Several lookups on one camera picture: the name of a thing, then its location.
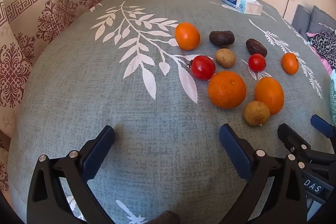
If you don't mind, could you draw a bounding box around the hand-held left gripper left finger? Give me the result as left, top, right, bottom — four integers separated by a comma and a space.
26, 125, 116, 224

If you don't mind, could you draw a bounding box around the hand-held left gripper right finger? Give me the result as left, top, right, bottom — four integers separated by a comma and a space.
219, 124, 307, 224

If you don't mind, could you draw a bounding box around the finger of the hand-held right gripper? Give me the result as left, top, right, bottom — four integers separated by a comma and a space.
277, 123, 315, 169
310, 114, 336, 139

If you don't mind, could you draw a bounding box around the light blue lace basket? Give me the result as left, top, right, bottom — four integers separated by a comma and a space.
329, 69, 336, 125

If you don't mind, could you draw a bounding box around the round tan fruit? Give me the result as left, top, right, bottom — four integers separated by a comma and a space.
244, 101, 271, 126
215, 48, 236, 69

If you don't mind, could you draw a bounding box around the oval smooth orange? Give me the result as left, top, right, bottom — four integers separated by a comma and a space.
254, 77, 285, 116

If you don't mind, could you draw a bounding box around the large round orange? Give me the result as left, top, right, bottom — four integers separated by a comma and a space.
208, 71, 247, 109

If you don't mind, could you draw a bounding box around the small orange mandarin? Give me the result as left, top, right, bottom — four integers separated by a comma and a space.
281, 52, 299, 75

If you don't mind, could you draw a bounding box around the small red tomato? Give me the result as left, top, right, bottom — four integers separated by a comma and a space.
248, 54, 266, 72

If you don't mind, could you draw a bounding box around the large red tomato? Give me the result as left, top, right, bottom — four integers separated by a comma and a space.
187, 55, 216, 81

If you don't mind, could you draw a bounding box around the dark brown avocado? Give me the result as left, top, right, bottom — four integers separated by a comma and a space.
246, 38, 268, 58
209, 30, 235, 45
148, 210, 181, 224

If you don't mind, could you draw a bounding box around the small round orange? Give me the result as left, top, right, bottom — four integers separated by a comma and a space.
175, 22, 200, 51

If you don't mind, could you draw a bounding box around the pink cloth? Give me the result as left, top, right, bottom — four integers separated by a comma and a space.
307, 31, 336, 75

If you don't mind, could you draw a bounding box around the leopard print cloth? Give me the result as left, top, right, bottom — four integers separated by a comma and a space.
310, 31, 336, 69

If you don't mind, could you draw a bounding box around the grey cushion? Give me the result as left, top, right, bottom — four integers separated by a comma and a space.
307, 6, 336, 38
292, 4, 313, 33

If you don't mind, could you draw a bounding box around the beige patterned curtain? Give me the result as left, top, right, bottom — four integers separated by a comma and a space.
0, 0, 142, 193

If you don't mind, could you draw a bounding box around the black power cable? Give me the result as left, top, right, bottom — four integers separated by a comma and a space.
283, 0, 291, 19

